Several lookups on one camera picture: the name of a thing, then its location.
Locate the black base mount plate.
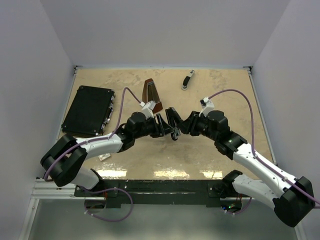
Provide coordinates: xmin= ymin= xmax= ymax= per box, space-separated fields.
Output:
xmin=74 ymin=179 xmax=249 ymax=212

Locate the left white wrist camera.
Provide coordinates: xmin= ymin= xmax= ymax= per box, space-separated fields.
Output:
xmin=139 ymin=100 xmax=156 ymax=119

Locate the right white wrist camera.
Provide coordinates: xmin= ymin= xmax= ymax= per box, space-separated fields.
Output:
xmin=199 ymin=97 xmax=215 ymax=117

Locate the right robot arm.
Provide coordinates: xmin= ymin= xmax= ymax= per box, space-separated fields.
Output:
xmin=165 ymin=107 xmax=316 ymax=228

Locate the small white card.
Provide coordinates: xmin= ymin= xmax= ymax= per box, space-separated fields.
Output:
xmin=98 ymin=153 xmax=111 ymax=161

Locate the brown wooden metronome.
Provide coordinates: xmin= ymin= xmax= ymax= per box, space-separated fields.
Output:
xmin=142 ymin=78 xmax=163 ymax=114

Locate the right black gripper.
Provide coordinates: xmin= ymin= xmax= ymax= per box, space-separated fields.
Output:
xmin=176 ymin=111 xmax=218 ymax=142

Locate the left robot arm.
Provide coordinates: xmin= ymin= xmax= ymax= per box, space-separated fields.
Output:
xmin=40 ymin=112 xmax=175 ymax=196

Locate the black ribbed briefcase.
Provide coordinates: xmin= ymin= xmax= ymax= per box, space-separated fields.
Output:
xmin=61 ymin=85 xmax=116 ymax=138

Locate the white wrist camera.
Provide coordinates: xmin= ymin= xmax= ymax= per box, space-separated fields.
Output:
xmin=139 ymin=100 xmax=156 ymax=119
xmin=199 ymin=97 xmax=215 ymax=117

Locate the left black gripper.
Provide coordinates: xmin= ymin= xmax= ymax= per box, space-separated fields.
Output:
xmin=134 ymin=113 xmax=175 ymax=140

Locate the aluminium frame rail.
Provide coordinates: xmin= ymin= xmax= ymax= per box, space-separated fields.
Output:
xmin=21 ymin=67 xmax=308 ymax=240

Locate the grey black stapler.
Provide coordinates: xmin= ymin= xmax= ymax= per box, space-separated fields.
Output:
xmin=181 ymin=69 xmax=195 ymax=91

